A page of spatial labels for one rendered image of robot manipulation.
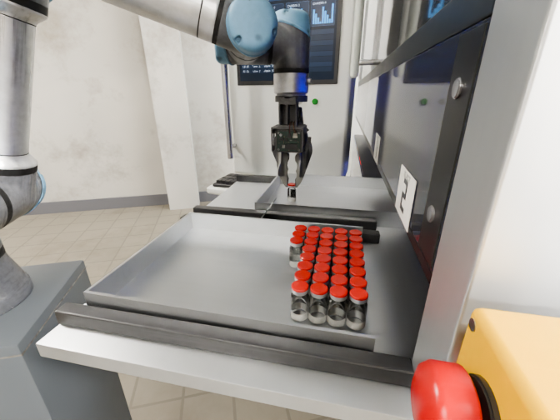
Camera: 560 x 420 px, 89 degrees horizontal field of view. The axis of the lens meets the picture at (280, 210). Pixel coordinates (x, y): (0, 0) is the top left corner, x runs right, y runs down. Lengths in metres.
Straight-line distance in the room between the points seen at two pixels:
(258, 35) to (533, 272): 0.42
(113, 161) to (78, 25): 1.19
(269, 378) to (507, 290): 0.22
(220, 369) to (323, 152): 0.97
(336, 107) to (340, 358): 0.97
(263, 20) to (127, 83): 2.87
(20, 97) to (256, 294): 0.55
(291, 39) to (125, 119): 2.80
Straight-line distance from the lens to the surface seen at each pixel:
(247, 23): 0.48
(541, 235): 0.21
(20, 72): 0.72
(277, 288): 0.42
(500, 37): 0.22
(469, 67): 0.25
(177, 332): 0.35
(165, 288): 0.45
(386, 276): 0.47
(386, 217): 0.62
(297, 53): 0.64
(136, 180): 3.43
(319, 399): 0.31
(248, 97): 1.26
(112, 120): 3.36
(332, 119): 1.16
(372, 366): 0.32
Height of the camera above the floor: 1.14
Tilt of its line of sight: 22 degrees down
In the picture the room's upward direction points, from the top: straight up
